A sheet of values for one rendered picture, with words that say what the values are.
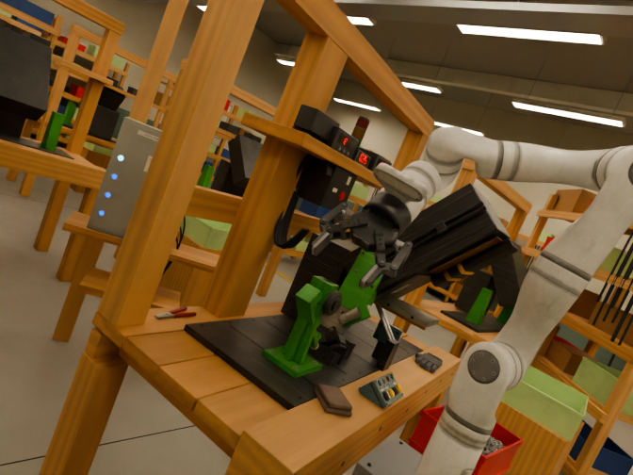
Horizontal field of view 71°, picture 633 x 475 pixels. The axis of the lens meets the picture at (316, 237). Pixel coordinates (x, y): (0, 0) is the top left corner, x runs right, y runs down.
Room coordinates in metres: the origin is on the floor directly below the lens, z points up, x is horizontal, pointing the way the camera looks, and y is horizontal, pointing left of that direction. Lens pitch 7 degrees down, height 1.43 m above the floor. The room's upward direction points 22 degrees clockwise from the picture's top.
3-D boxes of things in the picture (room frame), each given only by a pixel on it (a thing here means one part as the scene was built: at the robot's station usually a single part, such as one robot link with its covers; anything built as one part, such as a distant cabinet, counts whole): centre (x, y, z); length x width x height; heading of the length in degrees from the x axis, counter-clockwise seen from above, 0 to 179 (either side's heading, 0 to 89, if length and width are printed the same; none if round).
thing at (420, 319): (1.63, -0.32, 1.11); 0.39 x 0.16 x 0.03; 60
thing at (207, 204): (1.80, 0.12, 1.23); 1.30 x 0.05 x 0.09; 150
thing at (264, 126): (1.74, 0.03, 1.52); 0.90 x 0.25 x 0.04; 150
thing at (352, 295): (1.52, -0.22, 1.17); 0.13 x 0.12 x 0.20; 150
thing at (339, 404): (1.12, -0.20, 0.91); 0.10 x 0.08 x 0.03; 21
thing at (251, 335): (1.61, -0.20, 0.89); 1.10 x 0.42 x 0.02; 150
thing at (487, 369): (0.83, -0.40, 1.19); 0.09 x 0.09 x 0.17; 46
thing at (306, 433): (1.48, -0.44, 0.82); 1.50 x 0.14 x 0.15; 150
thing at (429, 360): (1.80, -0.62, 0.91); 0.20 x 0.11 x 0.03; 153
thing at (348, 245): (1.78, -0.13, 1.07); 0.30 x 0.18 x 0.34; 150
